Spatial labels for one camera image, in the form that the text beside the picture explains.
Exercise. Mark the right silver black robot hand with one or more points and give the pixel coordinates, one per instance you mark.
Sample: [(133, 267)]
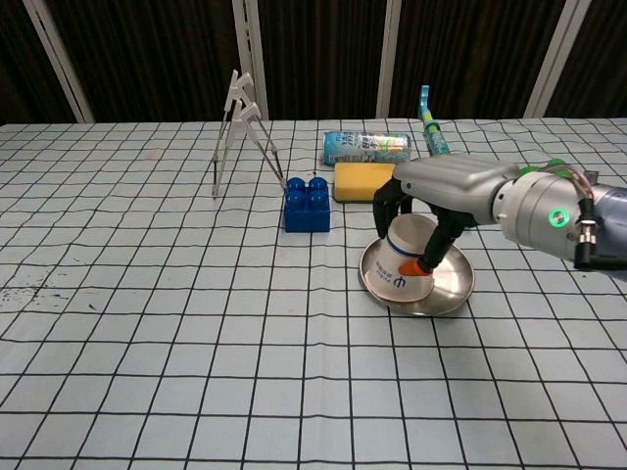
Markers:
[(455, 186)]

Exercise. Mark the small white jar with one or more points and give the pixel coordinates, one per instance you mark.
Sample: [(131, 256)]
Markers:
[(387, 274)]

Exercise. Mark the round steel plate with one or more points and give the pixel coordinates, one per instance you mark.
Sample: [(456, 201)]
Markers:
[(450, 289)]

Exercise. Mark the green and blue toothbrush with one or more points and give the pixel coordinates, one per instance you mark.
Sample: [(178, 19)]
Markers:
[(431, 132)]

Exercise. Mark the green toy building block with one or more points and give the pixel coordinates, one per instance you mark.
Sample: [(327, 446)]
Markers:
[(529, 170)]

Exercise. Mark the yellow sponge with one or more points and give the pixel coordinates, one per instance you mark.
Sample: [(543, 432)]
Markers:
[(357, 181)]

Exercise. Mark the light blue beverage can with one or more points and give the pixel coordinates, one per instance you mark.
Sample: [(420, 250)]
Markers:
[(365, 148)]

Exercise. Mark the blue toy building block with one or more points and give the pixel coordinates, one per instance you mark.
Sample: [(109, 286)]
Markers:
[(307, 210)]

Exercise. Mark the light blue checkered tablecloth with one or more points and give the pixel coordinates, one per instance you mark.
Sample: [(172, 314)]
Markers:
[(196, 343)]

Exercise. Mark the white metal frame post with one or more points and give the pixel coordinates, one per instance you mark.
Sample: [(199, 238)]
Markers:
[(390, 59), (553, 59), (250, 59), (59, 63)]

